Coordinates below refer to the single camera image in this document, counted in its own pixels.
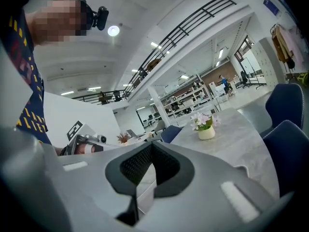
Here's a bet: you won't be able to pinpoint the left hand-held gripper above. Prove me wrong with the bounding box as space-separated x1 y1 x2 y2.
66 120 121 156

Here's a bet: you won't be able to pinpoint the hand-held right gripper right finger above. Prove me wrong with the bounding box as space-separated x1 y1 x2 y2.
139 141 294 232

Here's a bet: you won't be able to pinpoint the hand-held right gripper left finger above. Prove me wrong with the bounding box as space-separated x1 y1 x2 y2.
42 141 153 232

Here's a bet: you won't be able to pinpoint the person's left hand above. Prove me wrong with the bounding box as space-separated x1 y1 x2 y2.
74 144 96 155

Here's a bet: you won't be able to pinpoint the white partition board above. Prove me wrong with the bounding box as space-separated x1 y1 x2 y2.
42 91 122 145

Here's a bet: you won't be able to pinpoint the small orange plant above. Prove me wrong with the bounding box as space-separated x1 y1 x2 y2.
116 131 130 146

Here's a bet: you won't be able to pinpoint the open grey laptop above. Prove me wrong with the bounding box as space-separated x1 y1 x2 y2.
126 129 146 139

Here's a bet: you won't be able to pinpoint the pink flowers in cream pot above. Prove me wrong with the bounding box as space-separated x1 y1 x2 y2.
189 112 222 141

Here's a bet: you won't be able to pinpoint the blue upholstered chair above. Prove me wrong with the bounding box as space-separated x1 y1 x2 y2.
259 83 305 138
262 119 309 198
160 125 183 144

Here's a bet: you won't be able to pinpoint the white storage shelving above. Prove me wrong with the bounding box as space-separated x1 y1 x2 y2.
163 80 222 118

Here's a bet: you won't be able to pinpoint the round ceiling lamp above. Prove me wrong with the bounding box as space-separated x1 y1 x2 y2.
107 25 121 37

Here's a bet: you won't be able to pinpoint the person's head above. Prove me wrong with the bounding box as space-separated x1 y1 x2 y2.
25 0 94 47

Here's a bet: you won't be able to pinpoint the black office chair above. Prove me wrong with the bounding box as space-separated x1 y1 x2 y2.
239 70 251 89

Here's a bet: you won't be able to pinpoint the rolling whiteboard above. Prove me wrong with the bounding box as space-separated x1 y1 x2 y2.
240 57 267 90

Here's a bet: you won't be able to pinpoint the black mezzanine railing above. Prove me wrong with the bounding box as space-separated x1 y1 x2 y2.
71 0 238 104

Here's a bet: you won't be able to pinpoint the white locker cabinet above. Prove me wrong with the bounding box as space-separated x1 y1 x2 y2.
257 36 286 87

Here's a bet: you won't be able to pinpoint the coat rack with clothes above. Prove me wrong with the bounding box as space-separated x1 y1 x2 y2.
269 23 303 70

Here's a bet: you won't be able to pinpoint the black head camera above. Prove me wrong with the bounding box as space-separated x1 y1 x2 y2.
82 0 110 31

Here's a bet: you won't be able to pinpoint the blue wall sign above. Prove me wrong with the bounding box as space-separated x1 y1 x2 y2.
262 0 281 16

